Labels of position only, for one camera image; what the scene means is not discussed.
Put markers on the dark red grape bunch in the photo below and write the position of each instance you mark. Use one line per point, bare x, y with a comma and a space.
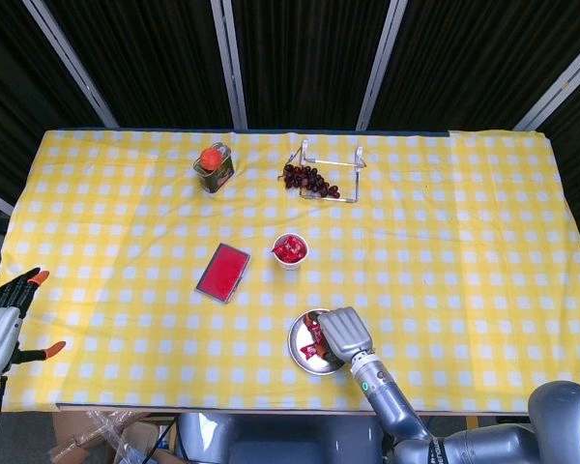
304, 179

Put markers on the brown cardboard box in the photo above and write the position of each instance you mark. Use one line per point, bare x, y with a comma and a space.
72, 430

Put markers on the red candy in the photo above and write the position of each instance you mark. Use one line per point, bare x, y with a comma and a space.
276, 249
310, 350
294, 249
311, 323

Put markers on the silver metal plate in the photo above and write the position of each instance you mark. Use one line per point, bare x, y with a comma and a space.
319, 366

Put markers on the dark green tin can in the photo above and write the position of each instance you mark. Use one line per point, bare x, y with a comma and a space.
217, 180

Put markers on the white paper cup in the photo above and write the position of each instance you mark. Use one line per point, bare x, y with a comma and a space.
292, 265

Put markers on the yellow white checked tablecloth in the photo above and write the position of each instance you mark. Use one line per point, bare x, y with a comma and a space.
415, 266

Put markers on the black pleated curtain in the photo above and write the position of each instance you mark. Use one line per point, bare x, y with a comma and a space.
295, 63

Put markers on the clear plastic wrap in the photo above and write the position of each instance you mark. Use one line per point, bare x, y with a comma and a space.
116, 435

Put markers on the grey robot torso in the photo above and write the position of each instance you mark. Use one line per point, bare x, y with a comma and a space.
270, 440

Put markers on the orange red round fruit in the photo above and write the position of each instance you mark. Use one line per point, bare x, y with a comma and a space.
211, 158

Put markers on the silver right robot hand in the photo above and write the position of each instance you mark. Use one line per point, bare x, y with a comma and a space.
345, 333

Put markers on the red ink pad case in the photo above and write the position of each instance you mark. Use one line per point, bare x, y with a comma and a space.
222, 273

